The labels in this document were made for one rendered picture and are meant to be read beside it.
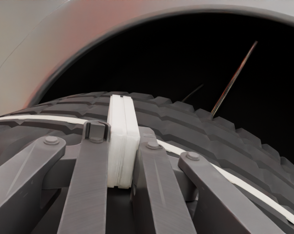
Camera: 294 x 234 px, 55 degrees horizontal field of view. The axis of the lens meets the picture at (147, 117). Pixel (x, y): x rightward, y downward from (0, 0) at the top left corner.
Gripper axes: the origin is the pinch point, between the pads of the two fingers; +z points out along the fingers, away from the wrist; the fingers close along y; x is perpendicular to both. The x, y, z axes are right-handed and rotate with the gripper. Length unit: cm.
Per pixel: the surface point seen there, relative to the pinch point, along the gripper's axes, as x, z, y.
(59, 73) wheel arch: -4.9, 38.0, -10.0
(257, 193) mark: -3.0, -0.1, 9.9
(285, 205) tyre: -4.5, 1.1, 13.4
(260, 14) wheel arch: 10.6, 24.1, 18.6
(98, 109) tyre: -1.8, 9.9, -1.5
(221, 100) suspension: -8, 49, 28
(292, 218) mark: -3.9, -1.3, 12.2
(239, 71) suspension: 0, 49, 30
